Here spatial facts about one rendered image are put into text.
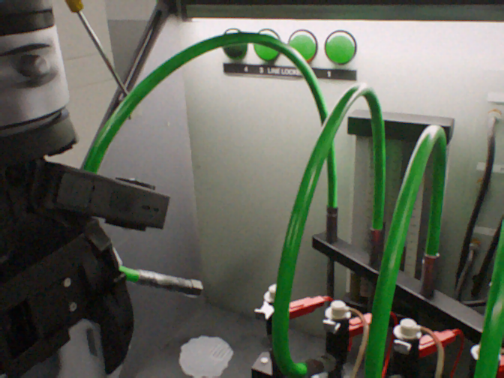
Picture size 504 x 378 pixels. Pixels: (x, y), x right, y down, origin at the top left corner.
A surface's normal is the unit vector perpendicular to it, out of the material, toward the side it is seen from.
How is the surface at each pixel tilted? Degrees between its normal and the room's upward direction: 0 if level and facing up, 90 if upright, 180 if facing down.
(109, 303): 54
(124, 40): 90
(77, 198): 90
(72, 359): 93
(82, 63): 90
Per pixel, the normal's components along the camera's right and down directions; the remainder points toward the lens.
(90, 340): -0.47, 0.39
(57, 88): 0.99, 0.03
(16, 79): 0.89, 0.16
